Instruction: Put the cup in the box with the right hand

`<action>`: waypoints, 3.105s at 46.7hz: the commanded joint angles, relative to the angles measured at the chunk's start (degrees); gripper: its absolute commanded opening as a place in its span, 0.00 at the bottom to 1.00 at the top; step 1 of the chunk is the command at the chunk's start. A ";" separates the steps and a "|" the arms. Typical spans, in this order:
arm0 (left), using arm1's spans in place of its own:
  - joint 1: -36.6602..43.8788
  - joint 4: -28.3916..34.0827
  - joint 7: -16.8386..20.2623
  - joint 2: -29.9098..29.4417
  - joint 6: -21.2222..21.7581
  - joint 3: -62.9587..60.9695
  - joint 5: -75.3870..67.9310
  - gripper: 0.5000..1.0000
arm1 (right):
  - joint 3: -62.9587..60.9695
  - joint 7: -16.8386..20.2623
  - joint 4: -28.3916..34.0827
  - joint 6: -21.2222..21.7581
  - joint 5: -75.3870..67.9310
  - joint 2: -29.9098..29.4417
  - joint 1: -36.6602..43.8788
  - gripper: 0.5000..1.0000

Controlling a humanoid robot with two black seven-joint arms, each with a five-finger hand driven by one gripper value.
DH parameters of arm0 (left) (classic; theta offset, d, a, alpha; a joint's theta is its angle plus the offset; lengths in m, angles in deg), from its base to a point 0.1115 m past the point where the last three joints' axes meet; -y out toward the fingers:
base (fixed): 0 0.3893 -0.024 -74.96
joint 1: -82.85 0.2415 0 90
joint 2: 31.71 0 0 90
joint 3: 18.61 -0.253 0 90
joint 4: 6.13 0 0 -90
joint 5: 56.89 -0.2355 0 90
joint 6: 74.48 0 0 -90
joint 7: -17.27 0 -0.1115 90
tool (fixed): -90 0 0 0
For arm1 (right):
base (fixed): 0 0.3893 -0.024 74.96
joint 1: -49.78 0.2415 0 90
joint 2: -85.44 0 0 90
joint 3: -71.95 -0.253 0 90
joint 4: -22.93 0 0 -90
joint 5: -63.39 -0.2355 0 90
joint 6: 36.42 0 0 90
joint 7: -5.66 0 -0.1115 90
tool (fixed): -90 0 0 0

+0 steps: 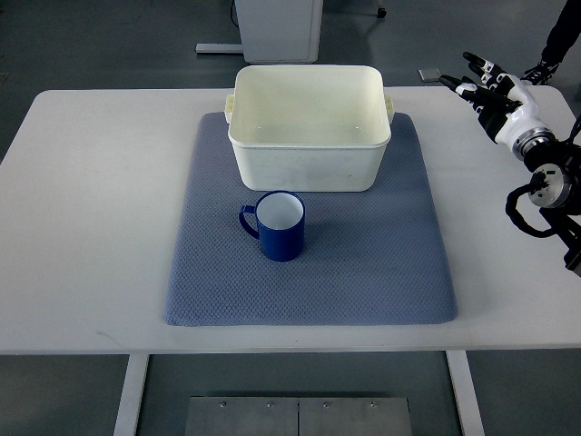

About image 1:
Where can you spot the black white sneaker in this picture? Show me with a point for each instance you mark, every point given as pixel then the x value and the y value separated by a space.
pixel 540 74

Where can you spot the person leg black trousers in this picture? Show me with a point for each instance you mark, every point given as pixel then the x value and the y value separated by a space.
pixel 563 35

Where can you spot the blue textured fabric mat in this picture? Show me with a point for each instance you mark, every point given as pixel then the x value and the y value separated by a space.
pixel 370 258

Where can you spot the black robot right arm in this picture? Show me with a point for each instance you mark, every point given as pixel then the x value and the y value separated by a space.
pixel 554 188

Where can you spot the right white table leg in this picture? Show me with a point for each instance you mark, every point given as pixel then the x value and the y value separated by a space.
pixel 465 394

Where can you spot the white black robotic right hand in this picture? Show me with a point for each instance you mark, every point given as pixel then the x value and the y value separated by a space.
pixel 505 108

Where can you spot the white plastic storage box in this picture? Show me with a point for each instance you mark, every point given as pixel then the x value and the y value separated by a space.
pixel 308 127

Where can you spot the metal floor plate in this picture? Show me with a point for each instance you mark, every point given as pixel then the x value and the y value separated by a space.
pixel 297 416

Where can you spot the blue mug white inside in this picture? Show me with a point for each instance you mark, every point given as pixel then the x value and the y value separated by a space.
pixel 277 221

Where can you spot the white table leg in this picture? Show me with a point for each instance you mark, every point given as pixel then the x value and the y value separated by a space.
pixel 465 394
pixel 132 395

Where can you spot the left white table leg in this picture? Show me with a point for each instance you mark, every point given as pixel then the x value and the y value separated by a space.
pixel 132 395

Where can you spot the small grey floor plate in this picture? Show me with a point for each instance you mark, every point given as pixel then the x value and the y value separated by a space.
pixel 429 75

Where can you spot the white cabinet on base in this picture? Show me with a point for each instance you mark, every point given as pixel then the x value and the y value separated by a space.
pixel 273 32

